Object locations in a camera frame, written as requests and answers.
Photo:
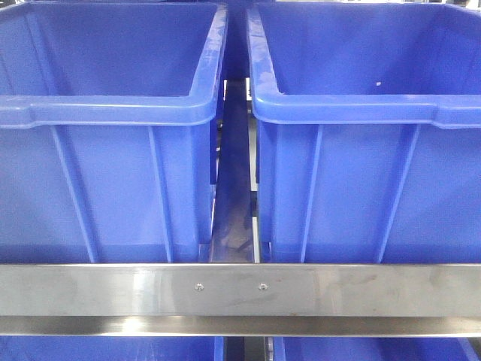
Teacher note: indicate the blue plastic bin right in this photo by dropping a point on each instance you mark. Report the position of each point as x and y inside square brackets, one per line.
[368, 131]

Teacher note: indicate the blue plastic bin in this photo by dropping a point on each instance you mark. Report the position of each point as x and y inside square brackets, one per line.
[108, 121]
[368, 131]

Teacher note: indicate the blue plastic bin left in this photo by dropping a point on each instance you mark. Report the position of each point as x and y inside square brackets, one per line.
[108, 121]

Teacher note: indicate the blue bin lower right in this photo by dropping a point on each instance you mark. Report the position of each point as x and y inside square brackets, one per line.
[296, 348]

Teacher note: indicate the blue bin lower left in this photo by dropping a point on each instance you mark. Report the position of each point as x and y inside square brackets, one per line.
[111, 348]

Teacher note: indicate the steel shelf front rail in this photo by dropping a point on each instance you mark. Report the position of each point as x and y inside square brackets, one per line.
[241, 300]

